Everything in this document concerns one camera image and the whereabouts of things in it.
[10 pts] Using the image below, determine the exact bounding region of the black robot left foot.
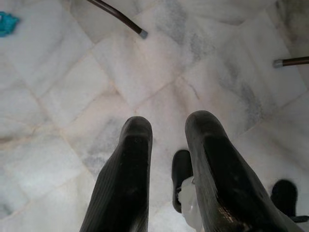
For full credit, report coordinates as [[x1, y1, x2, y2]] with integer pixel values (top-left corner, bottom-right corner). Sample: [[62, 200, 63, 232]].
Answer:
[[171, 149, 194, 214]]

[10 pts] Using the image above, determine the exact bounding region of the black robot right foot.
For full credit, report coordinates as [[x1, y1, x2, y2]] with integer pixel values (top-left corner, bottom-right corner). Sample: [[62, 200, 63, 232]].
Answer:
[[270, 179, 309, 224]]

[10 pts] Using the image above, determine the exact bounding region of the white robot lower leg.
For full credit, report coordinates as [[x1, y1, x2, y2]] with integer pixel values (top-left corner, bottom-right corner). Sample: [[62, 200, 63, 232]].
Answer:
[[177, 176, 203, 232]]

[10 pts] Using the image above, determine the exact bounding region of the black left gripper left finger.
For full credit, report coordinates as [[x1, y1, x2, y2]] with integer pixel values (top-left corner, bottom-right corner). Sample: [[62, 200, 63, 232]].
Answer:
[[79, 116, 154, 232]]

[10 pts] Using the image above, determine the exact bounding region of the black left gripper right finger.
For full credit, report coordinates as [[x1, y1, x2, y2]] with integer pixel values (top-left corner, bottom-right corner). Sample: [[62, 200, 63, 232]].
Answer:
[[184, 110, 305, 232]]

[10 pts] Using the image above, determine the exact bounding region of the black robot foot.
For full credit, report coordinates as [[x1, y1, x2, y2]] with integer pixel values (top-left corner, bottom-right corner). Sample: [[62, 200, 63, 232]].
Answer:
[[270, 179, 309, 224], [171, 149, 194, 214]]

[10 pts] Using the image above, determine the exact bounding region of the teal crumpled cloth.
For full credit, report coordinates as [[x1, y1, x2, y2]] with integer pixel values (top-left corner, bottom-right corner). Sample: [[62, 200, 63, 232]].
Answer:
[[0, 11, 20, 38]]

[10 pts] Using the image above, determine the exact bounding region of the brown chair leg grey cap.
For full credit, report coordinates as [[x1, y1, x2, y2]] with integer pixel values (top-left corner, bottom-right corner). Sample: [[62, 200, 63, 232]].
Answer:
[[273, 56, 309, 69], [86, 0, 148, 39]]

